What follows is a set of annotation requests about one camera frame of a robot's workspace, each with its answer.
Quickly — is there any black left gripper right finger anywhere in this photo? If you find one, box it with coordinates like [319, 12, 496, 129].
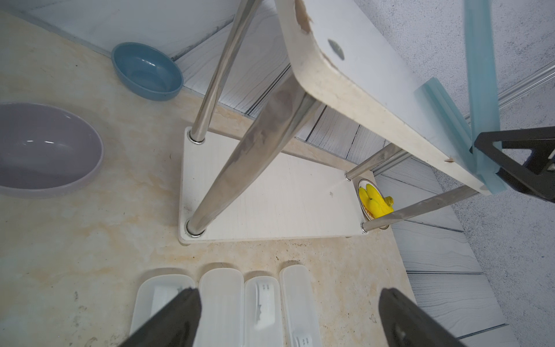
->
[379, 288, 464, 346]

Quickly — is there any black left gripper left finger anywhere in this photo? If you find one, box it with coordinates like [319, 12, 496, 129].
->
[120, 288, 202, 347]

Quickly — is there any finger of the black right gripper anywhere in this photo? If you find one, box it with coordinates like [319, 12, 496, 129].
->
[473, 127, 554, 202]

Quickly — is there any plain teal pencil case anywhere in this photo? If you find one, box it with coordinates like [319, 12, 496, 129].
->
[463, 0, 502, 174]

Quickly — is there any clear pencil case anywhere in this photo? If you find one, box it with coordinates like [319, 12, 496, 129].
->
[194, 268, 244, 346]
[129, 274, 197, 335]
[244, 276, 284, 347]
[280, 265, 322, 347]

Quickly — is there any teal pencil case with label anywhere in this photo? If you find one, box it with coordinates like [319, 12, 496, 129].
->
[415, 77, 507, 195]

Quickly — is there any white two-tier shelf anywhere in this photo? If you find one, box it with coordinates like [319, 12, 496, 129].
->
[178, 1, 489, 244]

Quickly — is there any yellow banana bunch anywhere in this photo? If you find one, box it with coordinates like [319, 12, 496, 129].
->
[358, 184, 395, 219]

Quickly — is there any white patterned plate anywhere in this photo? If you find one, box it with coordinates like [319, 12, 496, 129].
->
[357, 179, 395, 221]

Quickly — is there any lilac ceramic bowl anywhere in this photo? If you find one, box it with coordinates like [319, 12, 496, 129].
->
[1, 103, 105, 199]

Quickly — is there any blue ceramic bowl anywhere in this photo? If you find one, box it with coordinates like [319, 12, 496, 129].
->
[111, 42, 184, 101]

